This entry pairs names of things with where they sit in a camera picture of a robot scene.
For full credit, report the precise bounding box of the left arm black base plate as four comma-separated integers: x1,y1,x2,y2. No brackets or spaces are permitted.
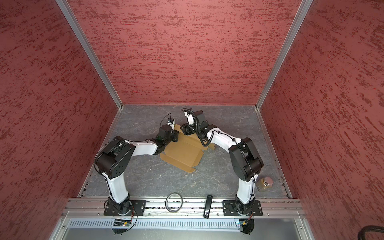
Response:
104,198,147,217

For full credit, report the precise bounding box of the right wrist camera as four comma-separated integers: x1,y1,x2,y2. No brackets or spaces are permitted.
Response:
185,112,195,126

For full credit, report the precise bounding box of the aluminium corner post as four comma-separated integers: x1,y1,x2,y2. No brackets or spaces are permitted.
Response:
256,0,313,111
56,0,124,110

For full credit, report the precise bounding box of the left rear aluminium corner post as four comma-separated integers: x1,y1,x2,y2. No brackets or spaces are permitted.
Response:
56,0,124,110

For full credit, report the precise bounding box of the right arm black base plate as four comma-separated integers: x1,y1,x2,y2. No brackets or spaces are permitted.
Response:
222,199,263,217

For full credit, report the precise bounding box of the black cable ring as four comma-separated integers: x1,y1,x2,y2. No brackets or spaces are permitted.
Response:
164,192,184,213

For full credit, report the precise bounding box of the aluminium front frame rail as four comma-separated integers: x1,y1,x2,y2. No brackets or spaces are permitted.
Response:
61,197,307,219

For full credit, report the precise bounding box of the right rear aluminium corner post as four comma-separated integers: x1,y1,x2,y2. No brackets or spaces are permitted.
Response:
256,0,313,111

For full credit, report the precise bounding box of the brown cardboard box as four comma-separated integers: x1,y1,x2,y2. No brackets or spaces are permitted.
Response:
160,124,216,173

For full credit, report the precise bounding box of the black cable bottom right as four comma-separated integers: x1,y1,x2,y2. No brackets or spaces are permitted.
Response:
357,225,384,240

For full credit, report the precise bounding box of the black rectangular remote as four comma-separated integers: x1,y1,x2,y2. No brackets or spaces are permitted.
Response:
203,195,213,219

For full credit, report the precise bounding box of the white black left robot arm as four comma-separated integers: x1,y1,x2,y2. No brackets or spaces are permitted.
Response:
94,124,179,214

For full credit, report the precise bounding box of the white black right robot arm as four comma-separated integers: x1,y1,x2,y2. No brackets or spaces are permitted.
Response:
181,108,264,206

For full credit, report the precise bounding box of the jar with pink lid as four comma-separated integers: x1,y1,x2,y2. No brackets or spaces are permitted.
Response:
256,177,274,192

